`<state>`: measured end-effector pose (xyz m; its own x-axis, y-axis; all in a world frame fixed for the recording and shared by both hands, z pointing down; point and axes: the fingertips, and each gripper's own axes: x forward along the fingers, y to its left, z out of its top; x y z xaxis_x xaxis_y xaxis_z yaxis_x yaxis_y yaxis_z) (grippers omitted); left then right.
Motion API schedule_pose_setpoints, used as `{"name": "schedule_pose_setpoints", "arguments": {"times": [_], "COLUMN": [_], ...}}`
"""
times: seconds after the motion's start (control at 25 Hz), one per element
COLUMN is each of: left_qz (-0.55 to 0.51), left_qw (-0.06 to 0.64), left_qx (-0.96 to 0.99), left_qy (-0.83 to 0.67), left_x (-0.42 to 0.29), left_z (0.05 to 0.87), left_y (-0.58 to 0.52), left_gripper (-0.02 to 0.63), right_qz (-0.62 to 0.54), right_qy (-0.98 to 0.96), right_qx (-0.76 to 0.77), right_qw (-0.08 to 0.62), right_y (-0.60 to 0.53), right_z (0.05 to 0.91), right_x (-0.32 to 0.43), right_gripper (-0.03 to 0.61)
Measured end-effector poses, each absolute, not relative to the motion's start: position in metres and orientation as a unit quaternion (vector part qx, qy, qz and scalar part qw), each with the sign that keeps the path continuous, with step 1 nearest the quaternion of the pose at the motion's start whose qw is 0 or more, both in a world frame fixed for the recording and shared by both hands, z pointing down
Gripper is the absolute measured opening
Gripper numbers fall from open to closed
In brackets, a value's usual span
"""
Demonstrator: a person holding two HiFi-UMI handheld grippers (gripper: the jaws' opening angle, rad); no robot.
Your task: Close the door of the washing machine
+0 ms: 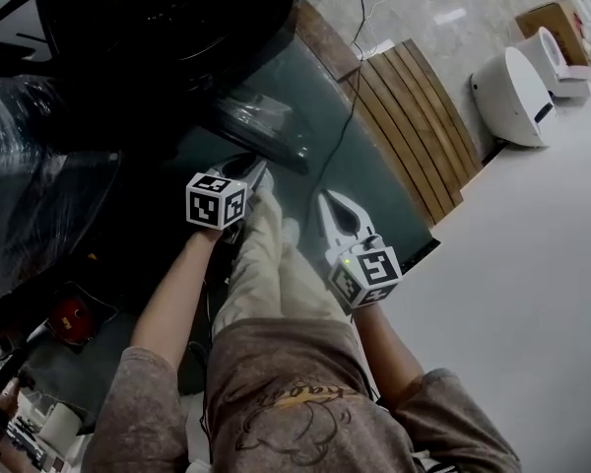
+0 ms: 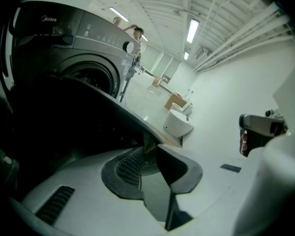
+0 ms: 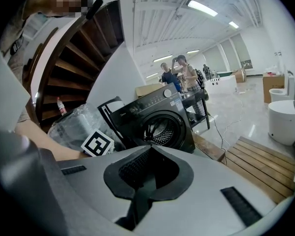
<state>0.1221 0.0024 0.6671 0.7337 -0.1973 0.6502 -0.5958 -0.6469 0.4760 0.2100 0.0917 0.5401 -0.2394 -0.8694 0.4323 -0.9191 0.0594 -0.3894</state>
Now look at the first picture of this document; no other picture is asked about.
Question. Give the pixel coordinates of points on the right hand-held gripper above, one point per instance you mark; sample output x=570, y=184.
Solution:
x=374, y=269

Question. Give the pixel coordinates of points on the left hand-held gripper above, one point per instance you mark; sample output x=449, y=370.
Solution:
x=212, y=200

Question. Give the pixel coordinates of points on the person's left forearm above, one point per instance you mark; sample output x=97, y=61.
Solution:
x=177, y=293

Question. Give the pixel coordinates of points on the person's right forearm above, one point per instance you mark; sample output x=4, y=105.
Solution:
x=384, y=348

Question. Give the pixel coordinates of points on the person's white right shoe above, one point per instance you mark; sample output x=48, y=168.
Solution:
x=290, y=229

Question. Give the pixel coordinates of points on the beige trousers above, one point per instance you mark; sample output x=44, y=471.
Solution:
x=266, y=274

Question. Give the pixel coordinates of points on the wooden slatted board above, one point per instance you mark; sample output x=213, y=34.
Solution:
x=413, y=126

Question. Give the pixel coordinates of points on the brown wooden plank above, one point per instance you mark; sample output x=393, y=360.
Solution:
x=325, y=37

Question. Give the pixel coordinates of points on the grey-brown printed t-shirt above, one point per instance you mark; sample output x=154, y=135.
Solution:
x=300, y=402

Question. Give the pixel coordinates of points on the white toilet closed lid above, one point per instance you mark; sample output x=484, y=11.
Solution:
x=512, y=96

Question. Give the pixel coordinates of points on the plastic-wrapped black bundle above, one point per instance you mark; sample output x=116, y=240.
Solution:
x=24, y=165

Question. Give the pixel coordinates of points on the red round canister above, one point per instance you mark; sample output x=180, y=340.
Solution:
x=71, y=318

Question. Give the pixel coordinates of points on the white toilet open lid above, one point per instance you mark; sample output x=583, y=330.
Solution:
x=546, y=52

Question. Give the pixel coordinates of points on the brown cardboard box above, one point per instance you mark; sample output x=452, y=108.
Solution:
x=551, y=18

